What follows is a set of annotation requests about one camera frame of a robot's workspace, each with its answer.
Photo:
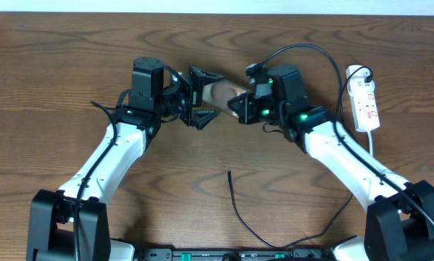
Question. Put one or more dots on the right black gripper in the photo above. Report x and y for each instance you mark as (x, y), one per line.
(245, 114)

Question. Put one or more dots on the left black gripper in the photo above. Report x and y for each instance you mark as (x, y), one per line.
(195, 93)

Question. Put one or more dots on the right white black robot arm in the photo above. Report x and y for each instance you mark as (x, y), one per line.
(399, 214)

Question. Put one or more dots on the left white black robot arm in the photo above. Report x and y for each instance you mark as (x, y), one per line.
(72, 222)

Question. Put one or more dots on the white power strip red switches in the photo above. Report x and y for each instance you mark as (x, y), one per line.
(361, 89)

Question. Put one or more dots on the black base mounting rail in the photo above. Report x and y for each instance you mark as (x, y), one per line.
(162, 254)

